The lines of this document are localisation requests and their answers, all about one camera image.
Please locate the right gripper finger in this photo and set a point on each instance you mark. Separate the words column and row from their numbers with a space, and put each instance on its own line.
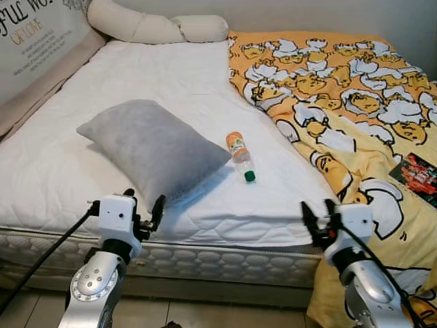
column 311, row 217
column 330, row 208

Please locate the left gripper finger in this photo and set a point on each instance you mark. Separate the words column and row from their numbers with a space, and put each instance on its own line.
column 158, row 210
column 129, row 194

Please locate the grey plush pillow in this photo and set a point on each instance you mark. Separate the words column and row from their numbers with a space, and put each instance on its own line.
column 150, row 147

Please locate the dark book red cover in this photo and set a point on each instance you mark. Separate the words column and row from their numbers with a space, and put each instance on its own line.
column 416, row 178

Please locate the plastic bottle orange label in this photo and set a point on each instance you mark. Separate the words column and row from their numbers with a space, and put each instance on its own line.
column 239, row 152

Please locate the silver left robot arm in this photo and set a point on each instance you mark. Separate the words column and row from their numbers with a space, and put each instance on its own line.
column 92, row 283

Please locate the dark robot foot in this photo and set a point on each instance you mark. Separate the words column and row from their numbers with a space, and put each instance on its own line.
column 176, row 324

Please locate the white quilted mattress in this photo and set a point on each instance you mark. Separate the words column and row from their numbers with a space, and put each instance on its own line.
column 171, row 82

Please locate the yellow cartoon egg blanket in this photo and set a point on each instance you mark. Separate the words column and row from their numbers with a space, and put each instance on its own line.
column 355, row 89

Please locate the long beige bolster pillow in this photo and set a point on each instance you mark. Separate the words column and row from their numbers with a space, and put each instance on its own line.
column 130, row 24

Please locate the small beige pillow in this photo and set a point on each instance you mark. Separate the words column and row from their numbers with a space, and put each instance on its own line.
column 205, row 29

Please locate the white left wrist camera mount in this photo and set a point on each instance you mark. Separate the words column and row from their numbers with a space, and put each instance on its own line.
column 116, row 215

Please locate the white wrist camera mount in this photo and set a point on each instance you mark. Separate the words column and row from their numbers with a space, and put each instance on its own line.
column 355, row 222
column 116, row 215

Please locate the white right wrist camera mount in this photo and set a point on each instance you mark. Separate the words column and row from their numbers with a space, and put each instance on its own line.
column 355, row 222

